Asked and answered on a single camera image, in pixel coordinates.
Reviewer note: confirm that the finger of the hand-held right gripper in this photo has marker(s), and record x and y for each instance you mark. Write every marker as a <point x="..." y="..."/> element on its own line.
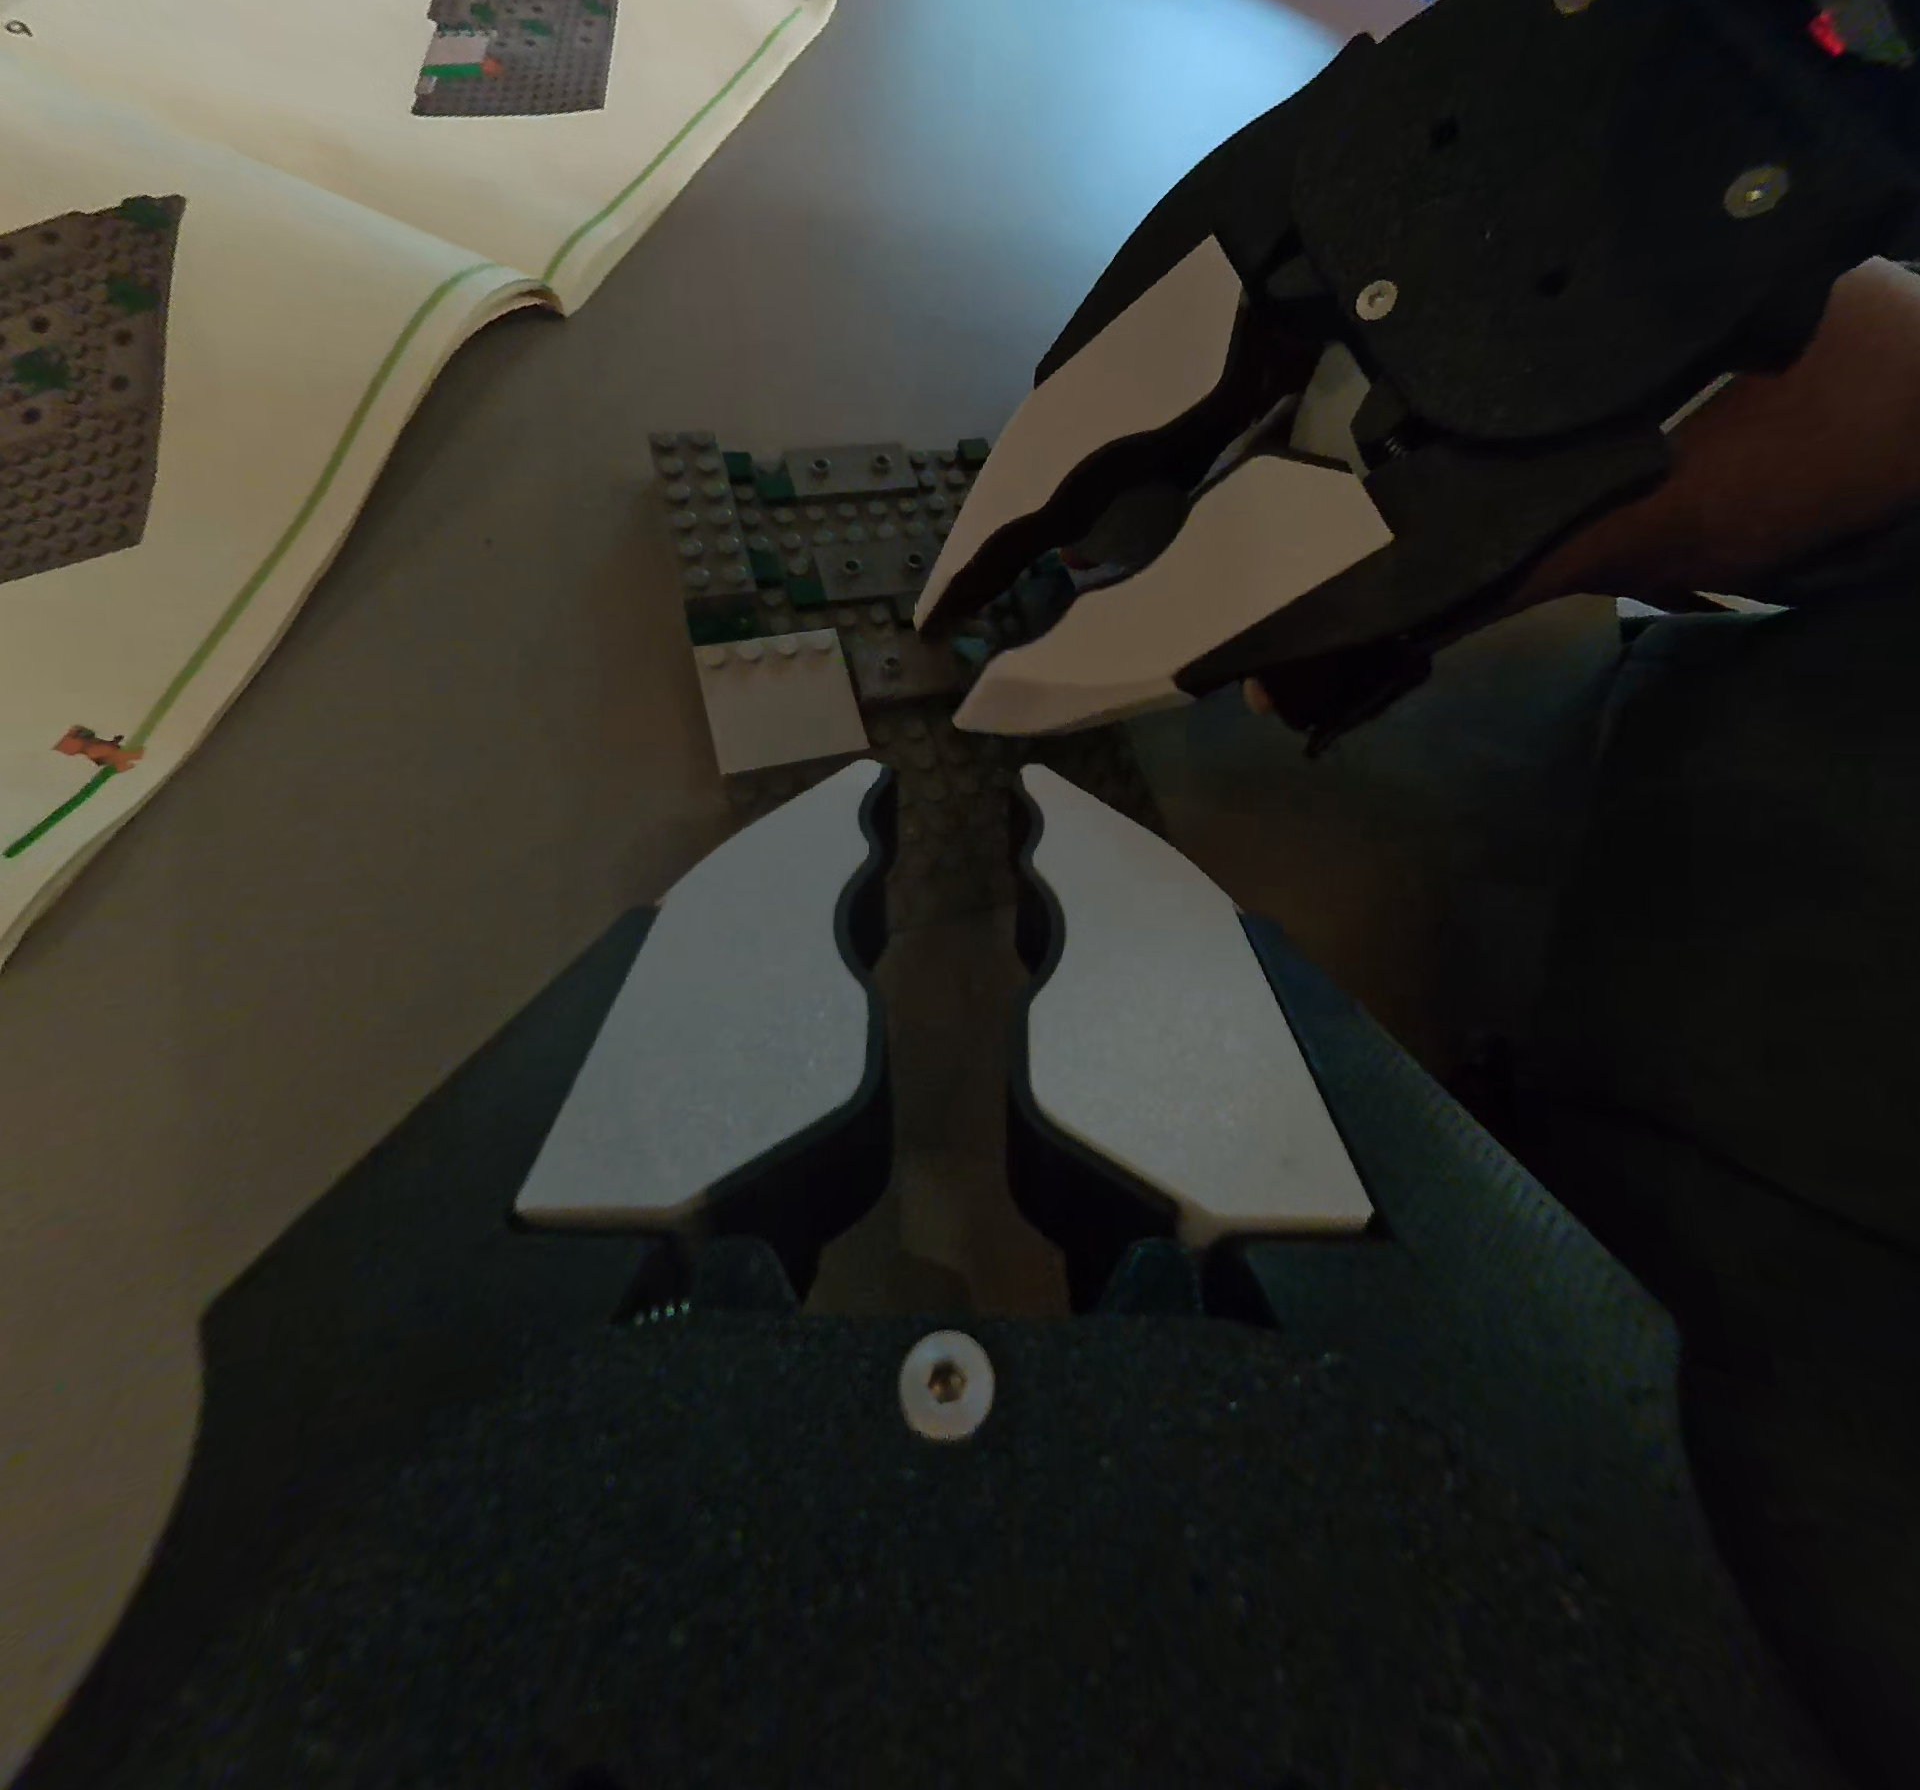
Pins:
<point x="1199" y="605"/>
<point x="1095" y="394"/>

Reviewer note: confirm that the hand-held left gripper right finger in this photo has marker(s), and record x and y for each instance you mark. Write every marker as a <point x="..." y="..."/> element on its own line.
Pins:
<point x="1185" y="1056"/>

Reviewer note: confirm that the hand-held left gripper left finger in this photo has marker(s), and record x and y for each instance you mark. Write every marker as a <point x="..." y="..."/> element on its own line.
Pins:
<point x="721" y="1040"/>

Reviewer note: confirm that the grey brick baseplate assembly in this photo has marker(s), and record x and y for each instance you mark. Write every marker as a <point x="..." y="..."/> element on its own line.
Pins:
<point x="840" y="531"/>

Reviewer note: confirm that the brick instruction booklet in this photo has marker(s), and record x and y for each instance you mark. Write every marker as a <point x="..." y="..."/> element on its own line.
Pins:
<point x="299" y="96"/>

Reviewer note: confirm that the grey desk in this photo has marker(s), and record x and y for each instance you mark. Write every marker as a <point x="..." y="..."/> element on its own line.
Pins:
<point x="450" y="622"/>

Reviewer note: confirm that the person's right hand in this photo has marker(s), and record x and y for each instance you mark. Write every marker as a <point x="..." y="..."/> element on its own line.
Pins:
<point x="1784" y="457"/>

